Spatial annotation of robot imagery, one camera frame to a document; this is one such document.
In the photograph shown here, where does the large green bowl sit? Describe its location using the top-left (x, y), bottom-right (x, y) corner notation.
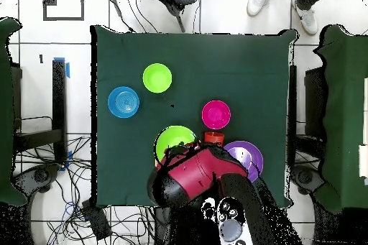
top-left (155, 125), bottom-right (198, 163)

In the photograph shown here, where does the pink bowl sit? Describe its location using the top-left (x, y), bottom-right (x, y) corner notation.
top-left (201, 100), bottom-right (231, 130)

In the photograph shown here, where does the red-orange cup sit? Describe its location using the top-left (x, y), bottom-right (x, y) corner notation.
top-left (203, 131), bottom-right (225, 145)

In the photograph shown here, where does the small green bowl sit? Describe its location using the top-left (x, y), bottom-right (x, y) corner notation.
top-left (142, 63), bottom-right (173, 94)

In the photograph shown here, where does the dark green table cloth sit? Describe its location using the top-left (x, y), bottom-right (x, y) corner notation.
top-left (90, 24), bottom-right (300, 210)

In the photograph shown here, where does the blue bowl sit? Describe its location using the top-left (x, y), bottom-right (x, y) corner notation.
top-left (107, 85), bottom-right (140, 119)

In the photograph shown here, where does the purple bowl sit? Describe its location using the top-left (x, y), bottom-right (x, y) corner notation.
top-left (223, 140), bottom-right (265, 183)

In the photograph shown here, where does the blue tape strip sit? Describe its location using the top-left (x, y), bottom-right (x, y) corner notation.
top-left (53, 57), bottom-right (70, 80)

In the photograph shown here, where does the black metal stand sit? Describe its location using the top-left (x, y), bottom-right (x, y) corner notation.
top-left (11, 60), bottom-right (68, 165)

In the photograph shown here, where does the black power strip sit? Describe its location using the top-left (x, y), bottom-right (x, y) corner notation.
top-left (80, 200), bottom-right (112, 242)

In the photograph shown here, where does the person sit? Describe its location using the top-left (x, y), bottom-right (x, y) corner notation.
top-left (246, 0), bottom-right (353, 37)

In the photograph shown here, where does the green cloth covered side table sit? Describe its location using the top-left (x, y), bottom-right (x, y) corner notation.
top-left (0, 17), bottom-right (27, 208)
top-left (313, 24), bottom-right (368, 215)

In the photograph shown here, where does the white box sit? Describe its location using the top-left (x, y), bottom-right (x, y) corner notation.
top-left (358, 144), bottom-right (368, 179)

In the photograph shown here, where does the bundle of floor cables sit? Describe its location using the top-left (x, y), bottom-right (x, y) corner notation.
top-left (14, 134), bottom-right (156, 245)

